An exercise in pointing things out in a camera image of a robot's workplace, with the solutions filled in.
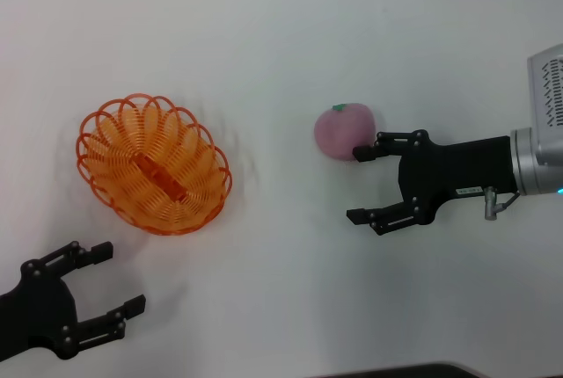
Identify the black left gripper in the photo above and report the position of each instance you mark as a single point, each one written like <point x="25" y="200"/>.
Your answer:
<point x="35" y="307"/>

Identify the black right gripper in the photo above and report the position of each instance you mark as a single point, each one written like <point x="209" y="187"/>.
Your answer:
<point x="457" y="167"/>

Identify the pink plush peach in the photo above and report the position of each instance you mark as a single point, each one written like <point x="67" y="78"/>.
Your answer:
<point x="338" y="134"/>

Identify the dark rounded base edge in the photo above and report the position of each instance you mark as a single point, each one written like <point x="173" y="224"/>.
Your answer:
<point x="418" y="372"/>

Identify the right silver camera housing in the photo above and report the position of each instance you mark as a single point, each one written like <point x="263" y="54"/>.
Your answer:
<point x="547" y="83"/>

